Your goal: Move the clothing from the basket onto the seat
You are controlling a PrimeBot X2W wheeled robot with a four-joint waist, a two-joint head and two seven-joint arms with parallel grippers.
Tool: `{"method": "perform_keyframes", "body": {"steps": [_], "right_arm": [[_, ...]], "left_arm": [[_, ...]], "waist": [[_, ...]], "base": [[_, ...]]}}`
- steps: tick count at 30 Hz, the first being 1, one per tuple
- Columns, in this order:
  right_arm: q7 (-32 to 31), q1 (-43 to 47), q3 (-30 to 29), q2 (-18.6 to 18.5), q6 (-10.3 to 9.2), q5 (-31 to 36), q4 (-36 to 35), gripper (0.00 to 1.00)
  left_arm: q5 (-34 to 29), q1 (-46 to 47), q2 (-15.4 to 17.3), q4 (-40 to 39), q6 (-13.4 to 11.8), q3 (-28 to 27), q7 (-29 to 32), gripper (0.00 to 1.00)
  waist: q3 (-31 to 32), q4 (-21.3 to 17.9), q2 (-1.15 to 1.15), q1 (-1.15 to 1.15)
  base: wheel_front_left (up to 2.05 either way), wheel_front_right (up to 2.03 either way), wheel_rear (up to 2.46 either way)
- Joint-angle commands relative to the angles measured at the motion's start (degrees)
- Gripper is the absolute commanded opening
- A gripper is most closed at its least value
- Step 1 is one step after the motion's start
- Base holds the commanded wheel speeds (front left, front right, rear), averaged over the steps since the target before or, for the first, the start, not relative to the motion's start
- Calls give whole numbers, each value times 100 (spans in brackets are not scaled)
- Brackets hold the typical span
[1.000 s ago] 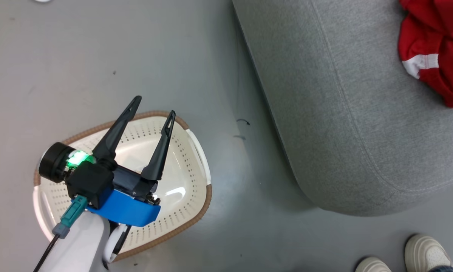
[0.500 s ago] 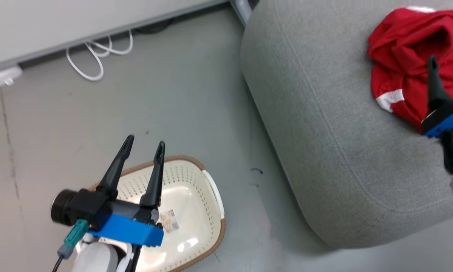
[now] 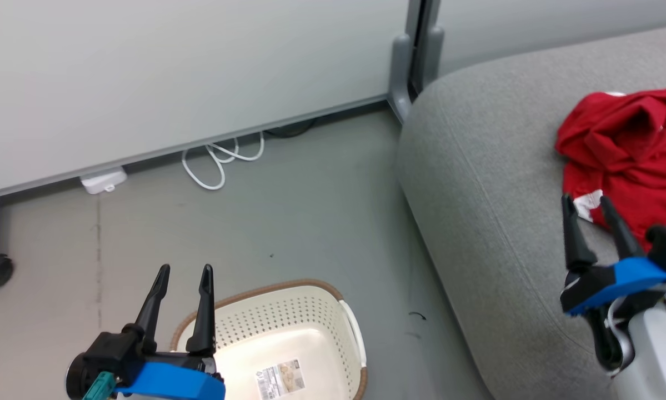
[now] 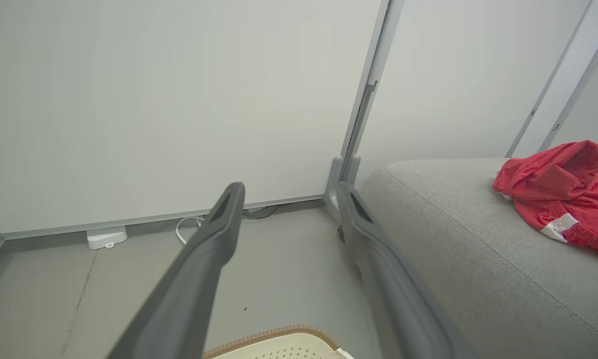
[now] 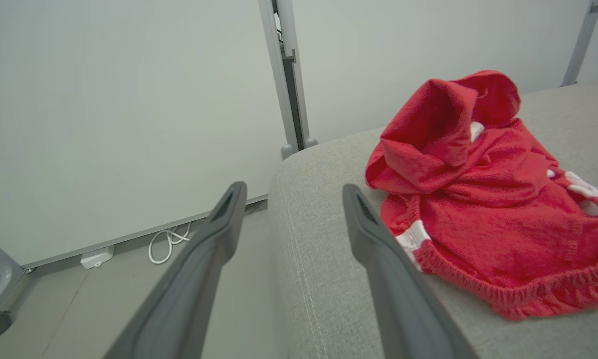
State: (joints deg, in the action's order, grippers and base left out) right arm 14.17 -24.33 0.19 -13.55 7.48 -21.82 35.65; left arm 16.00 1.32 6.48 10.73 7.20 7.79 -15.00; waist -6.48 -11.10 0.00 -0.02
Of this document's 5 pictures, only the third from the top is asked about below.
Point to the narrow white partition panel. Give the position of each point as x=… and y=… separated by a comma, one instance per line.
x=560, y=25

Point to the black left wrist motor cylinder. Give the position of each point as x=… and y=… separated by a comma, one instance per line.
x=77, y=378

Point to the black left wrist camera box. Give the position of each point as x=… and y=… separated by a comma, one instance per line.
x=113, y=350

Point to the grey partition post foot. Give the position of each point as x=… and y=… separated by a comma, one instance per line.
x=434, y=53
x=402, y=72

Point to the teal left camera connector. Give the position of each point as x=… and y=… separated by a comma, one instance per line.
x=99, y=386

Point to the wide white partition panel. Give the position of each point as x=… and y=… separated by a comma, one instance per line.
x=171, y=66

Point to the red garment with white trim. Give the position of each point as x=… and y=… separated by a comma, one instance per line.
x=632, y=150

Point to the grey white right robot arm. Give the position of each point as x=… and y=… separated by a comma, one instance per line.
x=655, y=355

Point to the white power adapter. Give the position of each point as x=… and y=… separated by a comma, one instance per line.
x=104, y=180

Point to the cream perforated laundry basket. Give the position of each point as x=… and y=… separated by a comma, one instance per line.
x=310, y=316

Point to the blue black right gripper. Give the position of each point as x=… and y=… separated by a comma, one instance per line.
x=616, y=280

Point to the grey fabric sofa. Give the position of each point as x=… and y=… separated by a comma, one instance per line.
x=488, y=194

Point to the printed basket label sticker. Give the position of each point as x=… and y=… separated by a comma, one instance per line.
x=280, y=380

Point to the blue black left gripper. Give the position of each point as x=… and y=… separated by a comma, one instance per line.
x=171, y=383

